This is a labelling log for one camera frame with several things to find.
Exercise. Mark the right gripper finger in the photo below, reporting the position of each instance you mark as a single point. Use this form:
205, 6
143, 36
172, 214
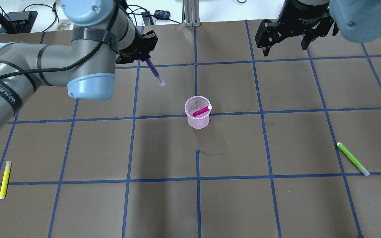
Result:
267, 35
320, 30

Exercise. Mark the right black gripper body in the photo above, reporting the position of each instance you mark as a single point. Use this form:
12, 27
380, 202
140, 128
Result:
304, 15

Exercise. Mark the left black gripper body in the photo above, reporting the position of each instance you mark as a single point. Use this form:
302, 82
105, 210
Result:
135, 48

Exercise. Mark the purple pen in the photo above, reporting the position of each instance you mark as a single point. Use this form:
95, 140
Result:
154, 71

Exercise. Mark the pink pen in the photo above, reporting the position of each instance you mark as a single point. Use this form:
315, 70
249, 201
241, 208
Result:
202, 110

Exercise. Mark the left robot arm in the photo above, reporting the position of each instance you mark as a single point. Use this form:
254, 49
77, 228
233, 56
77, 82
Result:
103, 36

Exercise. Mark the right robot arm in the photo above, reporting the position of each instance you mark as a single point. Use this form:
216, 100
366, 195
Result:
357, 21

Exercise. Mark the pink mesh cup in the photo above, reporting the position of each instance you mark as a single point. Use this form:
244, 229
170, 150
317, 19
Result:
193, 104

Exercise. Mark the black power adapter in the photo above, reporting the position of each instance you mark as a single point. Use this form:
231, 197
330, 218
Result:
162, 15

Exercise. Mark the green pen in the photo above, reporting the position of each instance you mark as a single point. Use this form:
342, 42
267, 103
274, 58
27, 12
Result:
353, 159

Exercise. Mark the yellow pen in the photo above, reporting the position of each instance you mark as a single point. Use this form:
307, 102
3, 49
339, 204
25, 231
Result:
5, 180

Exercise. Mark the aluminium frame post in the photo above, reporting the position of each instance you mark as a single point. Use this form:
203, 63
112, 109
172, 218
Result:
191, 13

